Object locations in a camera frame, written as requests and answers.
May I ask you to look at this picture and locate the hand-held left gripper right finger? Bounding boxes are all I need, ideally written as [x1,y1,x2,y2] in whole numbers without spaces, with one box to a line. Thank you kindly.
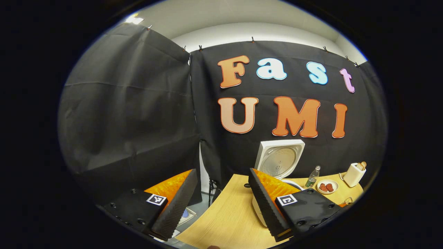
[248,168,343,242]

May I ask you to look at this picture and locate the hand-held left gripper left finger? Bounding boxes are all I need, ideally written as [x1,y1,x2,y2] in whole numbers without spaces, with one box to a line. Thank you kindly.
[100,169,198,242]

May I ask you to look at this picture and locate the white rice cooker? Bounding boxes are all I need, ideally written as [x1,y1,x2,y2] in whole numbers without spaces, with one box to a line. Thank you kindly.
[252,139,306,227]

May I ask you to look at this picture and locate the black tripod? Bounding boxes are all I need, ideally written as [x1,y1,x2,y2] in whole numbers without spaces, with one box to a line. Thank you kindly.
[208,178,222,205]

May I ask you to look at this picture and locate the clear plastic water bottle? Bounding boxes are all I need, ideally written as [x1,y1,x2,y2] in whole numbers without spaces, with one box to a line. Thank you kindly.
[305,165,321,188]

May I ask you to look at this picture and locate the white round plate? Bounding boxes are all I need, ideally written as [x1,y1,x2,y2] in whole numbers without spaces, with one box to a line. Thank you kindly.
[317,179,339,195]

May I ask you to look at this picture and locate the white toaster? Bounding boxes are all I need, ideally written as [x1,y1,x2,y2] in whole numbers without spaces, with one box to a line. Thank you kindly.
[343,161,367,188]

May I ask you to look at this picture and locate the black backdrop cloth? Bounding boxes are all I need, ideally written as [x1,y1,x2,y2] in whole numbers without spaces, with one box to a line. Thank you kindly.
[57,22,388,208]

